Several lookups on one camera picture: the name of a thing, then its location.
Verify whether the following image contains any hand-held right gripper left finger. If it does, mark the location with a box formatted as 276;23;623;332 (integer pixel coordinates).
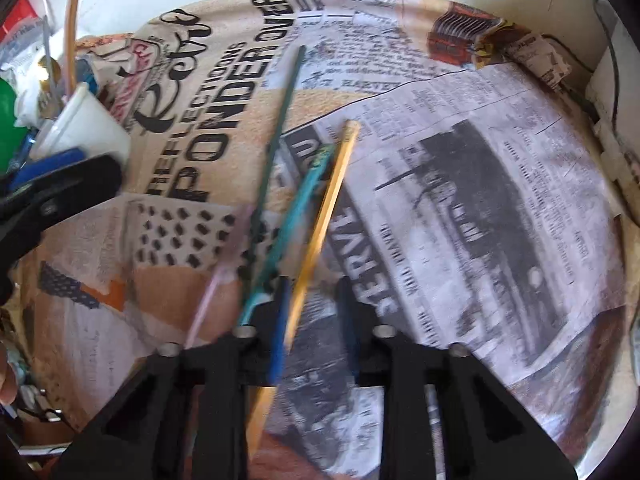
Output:
50;276;293;480

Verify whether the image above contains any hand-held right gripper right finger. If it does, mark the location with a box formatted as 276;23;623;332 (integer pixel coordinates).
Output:
336;278;577;480

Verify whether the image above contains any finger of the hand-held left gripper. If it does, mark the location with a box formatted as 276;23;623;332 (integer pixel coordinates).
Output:
0;146;124;306

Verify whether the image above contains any white cup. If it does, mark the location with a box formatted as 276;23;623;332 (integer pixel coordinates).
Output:
30;82;132;172

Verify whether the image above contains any yellow chopstick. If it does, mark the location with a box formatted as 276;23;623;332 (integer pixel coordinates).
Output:
247;120;362;454

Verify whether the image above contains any brown wooden chopstick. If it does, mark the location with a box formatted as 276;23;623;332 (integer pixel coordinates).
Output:
65;0;89;97

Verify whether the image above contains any green plastic container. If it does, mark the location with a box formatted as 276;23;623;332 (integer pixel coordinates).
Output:
0;77;31;174

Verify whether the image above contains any pink chopstick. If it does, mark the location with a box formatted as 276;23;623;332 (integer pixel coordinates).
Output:
184;204;255;349

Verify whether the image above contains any metal spoon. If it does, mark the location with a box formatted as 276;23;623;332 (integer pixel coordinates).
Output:
37;15;64;111

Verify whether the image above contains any teal patterned chopstick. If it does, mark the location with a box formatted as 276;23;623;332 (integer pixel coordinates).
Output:
237;144;336;327

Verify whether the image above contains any dark green chopstick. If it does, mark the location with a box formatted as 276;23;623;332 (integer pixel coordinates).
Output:
247;46;307;282

